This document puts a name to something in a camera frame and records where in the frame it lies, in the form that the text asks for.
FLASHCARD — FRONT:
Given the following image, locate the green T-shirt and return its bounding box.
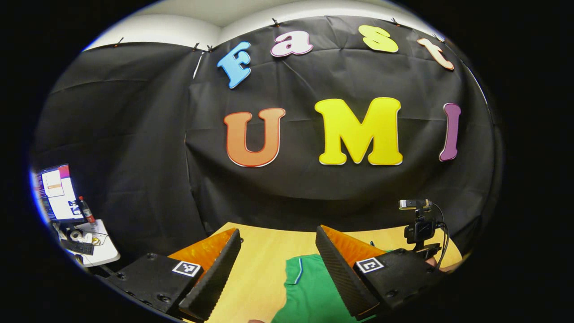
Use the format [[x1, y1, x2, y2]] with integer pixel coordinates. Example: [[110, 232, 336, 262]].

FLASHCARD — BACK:
[[271, 253, 377, 323]]

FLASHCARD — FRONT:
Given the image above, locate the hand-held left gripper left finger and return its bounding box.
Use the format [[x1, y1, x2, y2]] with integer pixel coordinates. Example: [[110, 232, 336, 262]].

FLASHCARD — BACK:
[[105, 228, 243, 321]]

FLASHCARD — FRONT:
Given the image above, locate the black backdrop cloth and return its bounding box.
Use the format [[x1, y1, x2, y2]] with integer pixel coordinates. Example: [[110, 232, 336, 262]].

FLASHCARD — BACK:
[[31, 15, 504, 270]]

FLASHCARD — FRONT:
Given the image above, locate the computer monitor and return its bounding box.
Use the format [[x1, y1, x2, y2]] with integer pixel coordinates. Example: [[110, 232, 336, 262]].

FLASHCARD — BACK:
[[34, 164, 87, 224]]

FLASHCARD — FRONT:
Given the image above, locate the black keyboard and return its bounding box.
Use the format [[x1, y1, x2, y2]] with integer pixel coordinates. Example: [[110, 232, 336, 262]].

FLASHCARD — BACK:
[[60, 239, 96, 256]]

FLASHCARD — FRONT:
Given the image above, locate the white side table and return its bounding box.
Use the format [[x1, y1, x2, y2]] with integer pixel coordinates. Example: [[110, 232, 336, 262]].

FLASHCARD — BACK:
[[51, 219, 121, 269]]

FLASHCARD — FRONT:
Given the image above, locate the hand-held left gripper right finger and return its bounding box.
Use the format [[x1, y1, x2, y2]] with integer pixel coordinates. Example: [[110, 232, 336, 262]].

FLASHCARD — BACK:
[[315, 224, 445, 320]]

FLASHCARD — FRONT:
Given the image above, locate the red bottle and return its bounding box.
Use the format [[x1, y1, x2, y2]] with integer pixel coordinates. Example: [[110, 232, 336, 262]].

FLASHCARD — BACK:
[[78, 196, 96, 224]]

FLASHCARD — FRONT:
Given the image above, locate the row of black cloth clips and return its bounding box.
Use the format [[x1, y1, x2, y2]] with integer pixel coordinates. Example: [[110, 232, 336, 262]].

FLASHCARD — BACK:
[[113, 17, 444, 52]]

